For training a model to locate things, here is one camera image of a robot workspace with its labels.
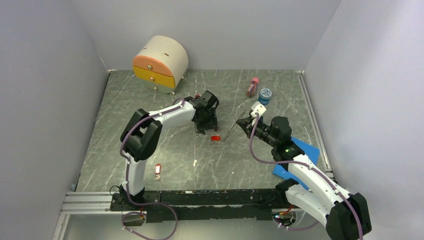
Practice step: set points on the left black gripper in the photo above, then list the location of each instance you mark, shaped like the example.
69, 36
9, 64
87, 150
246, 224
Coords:
211, 124

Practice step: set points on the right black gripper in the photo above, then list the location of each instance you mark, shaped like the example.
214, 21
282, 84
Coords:
246, 124

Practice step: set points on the key with red tag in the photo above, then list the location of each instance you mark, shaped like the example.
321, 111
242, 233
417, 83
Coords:
215, 138

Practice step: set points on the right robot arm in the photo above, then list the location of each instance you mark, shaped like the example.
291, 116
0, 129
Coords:
344, 215

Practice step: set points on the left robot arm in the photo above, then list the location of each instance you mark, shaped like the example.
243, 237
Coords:
140, 138

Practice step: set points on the pink capped brown vial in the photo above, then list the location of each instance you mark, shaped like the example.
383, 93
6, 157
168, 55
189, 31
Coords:
251, 90

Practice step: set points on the blue round tin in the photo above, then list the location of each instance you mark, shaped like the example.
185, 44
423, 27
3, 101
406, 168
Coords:
264, 96

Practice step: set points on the key with red label fob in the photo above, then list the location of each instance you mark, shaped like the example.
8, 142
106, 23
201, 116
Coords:
157, 172

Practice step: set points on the round beige drawer box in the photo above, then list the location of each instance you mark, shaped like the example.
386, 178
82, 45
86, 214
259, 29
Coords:
161, 64

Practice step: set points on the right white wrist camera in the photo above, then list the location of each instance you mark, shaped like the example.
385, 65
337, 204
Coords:
257, 109

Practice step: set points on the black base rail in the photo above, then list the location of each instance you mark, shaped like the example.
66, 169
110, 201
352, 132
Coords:
161, 212

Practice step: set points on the aluminium frame rail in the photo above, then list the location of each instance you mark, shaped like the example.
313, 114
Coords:
113, 202

